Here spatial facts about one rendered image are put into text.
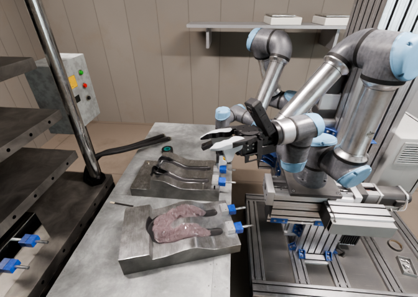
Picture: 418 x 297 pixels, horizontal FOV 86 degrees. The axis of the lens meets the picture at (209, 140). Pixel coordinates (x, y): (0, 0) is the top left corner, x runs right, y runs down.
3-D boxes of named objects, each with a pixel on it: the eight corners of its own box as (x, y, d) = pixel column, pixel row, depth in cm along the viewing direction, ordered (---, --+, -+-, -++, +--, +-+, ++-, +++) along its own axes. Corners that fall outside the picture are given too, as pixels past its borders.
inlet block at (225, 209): (243, 207, 119) (244, 199, 116) (246, 214, 115) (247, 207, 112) (219, 210, 117) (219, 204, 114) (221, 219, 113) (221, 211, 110)
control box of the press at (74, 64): (132, 214, 217) (88, 53, 137) (119, 242, 192) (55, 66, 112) (110, 212, 219) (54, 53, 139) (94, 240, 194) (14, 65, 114)
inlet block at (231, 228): (250, 223, 110) (251, 217, 107) (254, 233, 106) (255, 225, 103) (224, 228, 108) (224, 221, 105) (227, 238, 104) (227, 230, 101)
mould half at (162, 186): (221, 171, 147) (221, 155, 140) (218, 202, 125) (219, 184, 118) (146, 166, 151) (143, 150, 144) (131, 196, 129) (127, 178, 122)
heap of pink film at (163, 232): (204, 207, 115) (204, 197, 110) (212, 238, 100) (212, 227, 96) (152, 216, 110) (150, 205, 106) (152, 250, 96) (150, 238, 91)
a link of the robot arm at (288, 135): (297, 122, 61) (278, 114, 68) (283, 125, 60) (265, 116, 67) (294, 147, 64) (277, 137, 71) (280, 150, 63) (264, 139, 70)
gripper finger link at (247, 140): (236, 150, 54) (261, 140, 59) (236, 145, 53) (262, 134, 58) (224, 144, 58) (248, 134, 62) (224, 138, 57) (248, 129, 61)
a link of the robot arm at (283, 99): (294, 119, 136) (299, 98, 129) (275, 112, 144) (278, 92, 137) (303, 113, 144) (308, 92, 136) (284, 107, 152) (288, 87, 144)
